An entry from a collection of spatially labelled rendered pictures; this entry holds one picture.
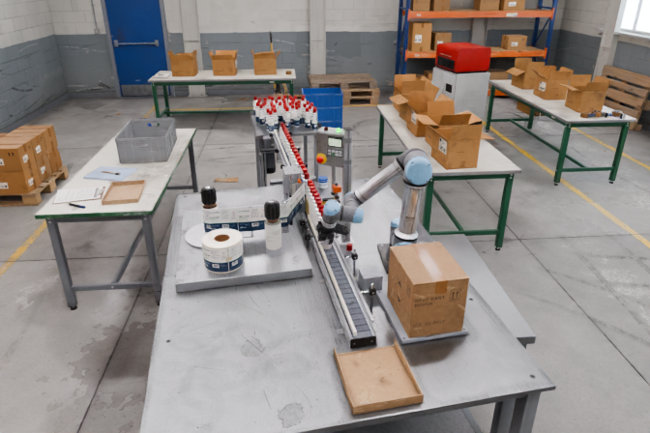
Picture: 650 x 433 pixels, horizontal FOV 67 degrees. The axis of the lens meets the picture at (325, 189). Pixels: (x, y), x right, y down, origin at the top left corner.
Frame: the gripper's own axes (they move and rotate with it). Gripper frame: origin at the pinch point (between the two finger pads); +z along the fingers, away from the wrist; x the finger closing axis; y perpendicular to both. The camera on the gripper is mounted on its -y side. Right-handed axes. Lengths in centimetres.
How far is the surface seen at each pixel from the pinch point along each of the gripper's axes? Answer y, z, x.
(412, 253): -27, -40, 33
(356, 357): 5, -28, 70
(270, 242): 30.6, -1.3, -3.3
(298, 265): 18.0, -0.3, 11.4
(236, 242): 47.9, -10.5, 0.1
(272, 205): 28.6, -19.3, -13.9
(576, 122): -325, 127, -187
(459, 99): -307, 270, -378
